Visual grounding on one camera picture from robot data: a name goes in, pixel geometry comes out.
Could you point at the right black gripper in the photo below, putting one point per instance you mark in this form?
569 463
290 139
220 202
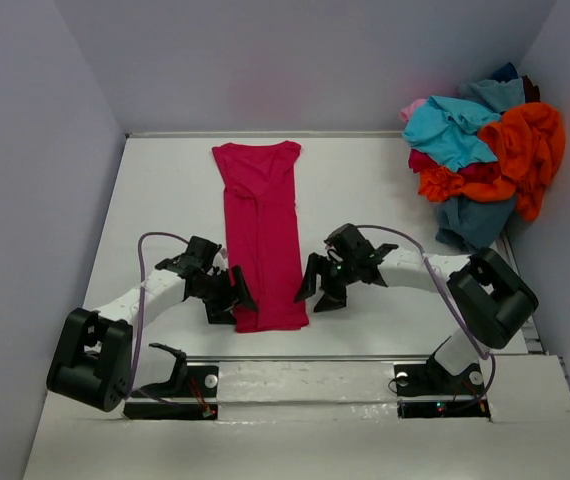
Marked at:
329 275

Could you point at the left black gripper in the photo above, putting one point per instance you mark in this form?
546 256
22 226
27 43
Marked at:
223 293

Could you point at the magenta t-shirt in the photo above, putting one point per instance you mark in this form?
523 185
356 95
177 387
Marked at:
262 235

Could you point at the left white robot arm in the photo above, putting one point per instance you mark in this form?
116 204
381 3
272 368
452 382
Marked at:
98 350

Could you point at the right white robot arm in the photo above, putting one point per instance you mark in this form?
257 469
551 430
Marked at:
489 301

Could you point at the slate blue t-shirt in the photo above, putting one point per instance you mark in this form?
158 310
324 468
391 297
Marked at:
468 225

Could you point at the pink t-shirt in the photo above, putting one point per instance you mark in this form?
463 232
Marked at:
407 112

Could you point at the red t-shirt in pile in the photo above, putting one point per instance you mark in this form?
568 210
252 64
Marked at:
479 172

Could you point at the cyan t-shirt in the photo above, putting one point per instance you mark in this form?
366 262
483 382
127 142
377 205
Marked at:
447 130

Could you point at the orange t-shirt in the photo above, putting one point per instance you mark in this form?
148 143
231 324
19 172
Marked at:
528 141

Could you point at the grey-blue t-shirt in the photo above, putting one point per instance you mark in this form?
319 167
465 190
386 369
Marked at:
496 96

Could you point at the dark blue t-shirt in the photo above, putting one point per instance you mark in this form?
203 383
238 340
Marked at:
505 73

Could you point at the maroon t-shirt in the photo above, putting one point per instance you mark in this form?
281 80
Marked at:
531 91

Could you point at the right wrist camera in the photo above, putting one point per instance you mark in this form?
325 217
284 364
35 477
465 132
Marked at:
352 247

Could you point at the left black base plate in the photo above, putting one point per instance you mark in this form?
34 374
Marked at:
194 400

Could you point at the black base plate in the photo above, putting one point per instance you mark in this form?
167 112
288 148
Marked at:
421 397
194 400

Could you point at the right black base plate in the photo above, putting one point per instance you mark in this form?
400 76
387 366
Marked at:
421 397

